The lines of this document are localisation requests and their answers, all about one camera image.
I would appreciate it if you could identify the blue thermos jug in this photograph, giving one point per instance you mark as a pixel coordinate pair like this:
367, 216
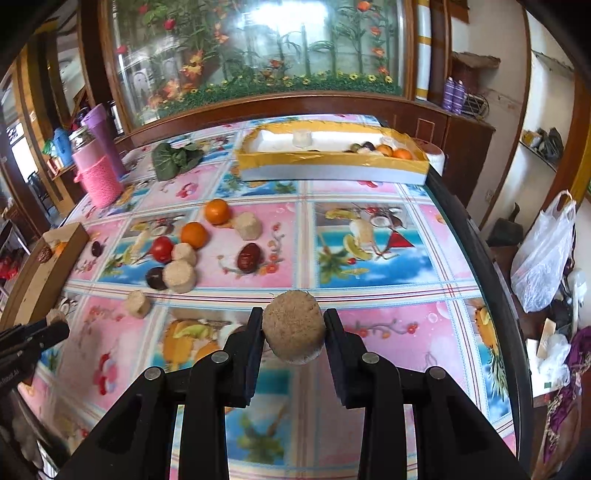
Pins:
62, 146

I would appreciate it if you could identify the beige cake large front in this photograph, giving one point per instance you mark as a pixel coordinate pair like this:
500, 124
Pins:
179, 276

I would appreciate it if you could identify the brown cardboard tray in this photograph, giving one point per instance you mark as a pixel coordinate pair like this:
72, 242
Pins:
39, 284

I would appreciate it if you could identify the purple thermos bottle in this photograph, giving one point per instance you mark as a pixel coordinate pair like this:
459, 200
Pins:
97, 121

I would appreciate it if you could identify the green leafy vegetable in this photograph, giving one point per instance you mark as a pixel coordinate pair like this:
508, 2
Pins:
169, 162

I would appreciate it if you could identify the beige cake small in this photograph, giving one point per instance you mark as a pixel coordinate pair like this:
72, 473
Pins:
184, 252

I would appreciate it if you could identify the purple bottles on cabinet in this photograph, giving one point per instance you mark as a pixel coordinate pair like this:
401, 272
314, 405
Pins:
454, 96

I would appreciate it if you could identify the white plastic bag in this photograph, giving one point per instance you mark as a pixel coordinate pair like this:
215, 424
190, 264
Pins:
538, 266

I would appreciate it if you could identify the yellow taped white box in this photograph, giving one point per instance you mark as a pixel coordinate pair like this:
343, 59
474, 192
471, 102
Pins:
332, 154

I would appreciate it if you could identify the red tomato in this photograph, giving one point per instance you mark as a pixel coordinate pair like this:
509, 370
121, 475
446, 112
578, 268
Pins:
161, 249

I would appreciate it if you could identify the red jujube date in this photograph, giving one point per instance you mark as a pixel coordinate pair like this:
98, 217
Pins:
249, 258

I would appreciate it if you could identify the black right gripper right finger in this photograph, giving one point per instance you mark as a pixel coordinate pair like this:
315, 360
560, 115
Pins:
364, 379

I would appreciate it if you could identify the pink knit-sleeved flask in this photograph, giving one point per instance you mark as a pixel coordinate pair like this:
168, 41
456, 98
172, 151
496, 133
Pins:
95, 173

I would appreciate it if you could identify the dark plum in tray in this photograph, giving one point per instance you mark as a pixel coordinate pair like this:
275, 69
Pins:
96, 249

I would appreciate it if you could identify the beige round cake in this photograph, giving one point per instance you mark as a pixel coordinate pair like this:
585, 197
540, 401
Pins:
294, 327

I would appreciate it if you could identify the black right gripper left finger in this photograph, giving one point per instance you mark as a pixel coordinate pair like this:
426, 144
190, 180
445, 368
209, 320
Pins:
224, 378

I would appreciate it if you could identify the colourful fruit print tablecloth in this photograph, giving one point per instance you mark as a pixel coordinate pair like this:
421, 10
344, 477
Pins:
221, 328

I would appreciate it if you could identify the orange tangerine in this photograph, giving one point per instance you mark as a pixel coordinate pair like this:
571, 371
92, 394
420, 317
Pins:
217, 212
194, 234

